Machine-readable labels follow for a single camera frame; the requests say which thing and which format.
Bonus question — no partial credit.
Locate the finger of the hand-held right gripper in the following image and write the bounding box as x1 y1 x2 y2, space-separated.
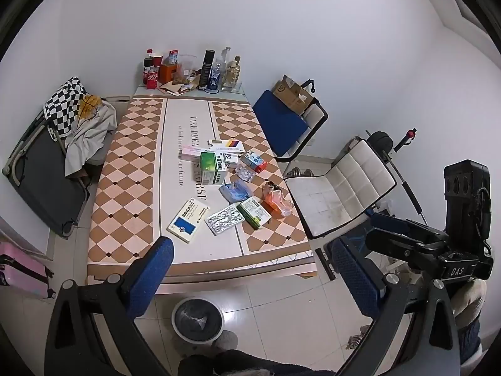
370 212 449 243
366 228 449 262

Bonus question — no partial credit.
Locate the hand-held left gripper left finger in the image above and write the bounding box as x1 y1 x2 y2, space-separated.
44 236 175 376

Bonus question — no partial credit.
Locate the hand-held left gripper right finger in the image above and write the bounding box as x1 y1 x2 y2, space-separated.
333 237 460 376

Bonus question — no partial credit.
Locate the grey round trash bin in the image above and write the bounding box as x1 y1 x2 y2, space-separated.
171 298 225 342

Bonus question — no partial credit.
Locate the pink white toothpaste box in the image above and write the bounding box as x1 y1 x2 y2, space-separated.
181 145 214 161

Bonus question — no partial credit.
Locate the small red blue carton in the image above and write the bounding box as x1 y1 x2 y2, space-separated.
240 152 268 174

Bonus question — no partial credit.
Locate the person's right forearm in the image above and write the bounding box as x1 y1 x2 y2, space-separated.
454 280 488 365

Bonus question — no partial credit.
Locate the white padded chair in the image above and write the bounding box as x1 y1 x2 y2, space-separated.
282 138 398 239

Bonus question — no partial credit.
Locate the white blue medicine box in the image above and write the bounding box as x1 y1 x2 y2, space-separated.
167 197 210 242

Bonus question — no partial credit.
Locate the silver blister pack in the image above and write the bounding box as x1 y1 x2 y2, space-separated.
205 205 245 236

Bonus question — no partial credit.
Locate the grey fuzzy slipper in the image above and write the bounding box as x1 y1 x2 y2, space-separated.
211 331 239 351

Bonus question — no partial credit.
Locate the orange plastic packet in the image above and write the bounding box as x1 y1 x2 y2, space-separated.
261 182 292 217

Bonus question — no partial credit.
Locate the small green medicine box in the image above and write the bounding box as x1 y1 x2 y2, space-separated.
236 196 272 230

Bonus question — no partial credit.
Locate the blue plastic packet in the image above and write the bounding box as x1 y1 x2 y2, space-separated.
219 180 251 204

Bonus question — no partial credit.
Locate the large green white medicine box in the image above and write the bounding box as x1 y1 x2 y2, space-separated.
192 151 229 186

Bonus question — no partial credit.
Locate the pink suitcase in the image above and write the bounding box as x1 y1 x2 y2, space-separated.
0 242 56 300

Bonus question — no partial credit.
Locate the person's leg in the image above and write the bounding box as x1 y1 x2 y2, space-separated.
188 348 337 376

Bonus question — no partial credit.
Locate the grey folding bed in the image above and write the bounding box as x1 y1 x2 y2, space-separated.
2 98 130 239

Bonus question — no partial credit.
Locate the white box with colourful stripes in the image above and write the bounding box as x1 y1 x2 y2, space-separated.
207 138 245 153

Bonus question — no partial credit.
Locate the blue chair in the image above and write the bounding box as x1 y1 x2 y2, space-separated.
252 89 328 163

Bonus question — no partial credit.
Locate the cardboard box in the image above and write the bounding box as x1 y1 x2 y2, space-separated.
272 74 314 115

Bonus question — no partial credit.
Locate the orange yellow bundle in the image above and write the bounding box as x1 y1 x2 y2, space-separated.
77 94 103 120

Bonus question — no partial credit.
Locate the blue white can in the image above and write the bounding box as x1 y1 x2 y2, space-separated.
209 63 224 92

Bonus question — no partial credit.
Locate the clear snack bag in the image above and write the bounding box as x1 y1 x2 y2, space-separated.
172 55 196 85

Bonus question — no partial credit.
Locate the dark cola bottle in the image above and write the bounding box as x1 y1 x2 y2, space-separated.
143 49 154 85

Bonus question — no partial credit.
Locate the black spray can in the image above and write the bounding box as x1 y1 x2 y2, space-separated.
198 50 216 91

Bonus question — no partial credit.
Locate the gold bottle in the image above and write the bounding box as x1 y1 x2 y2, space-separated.
227 55 241 92

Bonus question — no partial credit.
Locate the clear glass bottle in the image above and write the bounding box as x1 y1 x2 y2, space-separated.
219 46 231 91

